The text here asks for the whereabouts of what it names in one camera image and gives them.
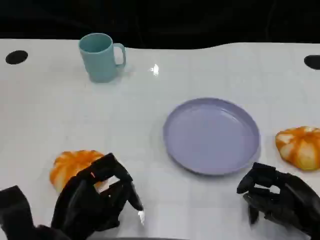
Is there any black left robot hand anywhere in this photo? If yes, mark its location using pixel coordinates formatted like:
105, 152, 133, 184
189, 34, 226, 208
51, 152, 146, 240

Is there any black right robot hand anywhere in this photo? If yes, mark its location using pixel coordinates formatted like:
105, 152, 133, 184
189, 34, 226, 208
236, 162, 320, 240

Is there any orange white toy bread roll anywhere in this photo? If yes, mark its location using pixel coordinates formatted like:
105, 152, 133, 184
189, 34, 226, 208
275, 126, 320, 172
49, 149, 106, 193

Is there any lilac plate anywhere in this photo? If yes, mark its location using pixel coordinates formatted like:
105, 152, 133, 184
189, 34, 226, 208
162, 97, 261, 176

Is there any pale green mug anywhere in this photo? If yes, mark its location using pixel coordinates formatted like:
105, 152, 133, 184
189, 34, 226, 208
78, 32, 127, 83

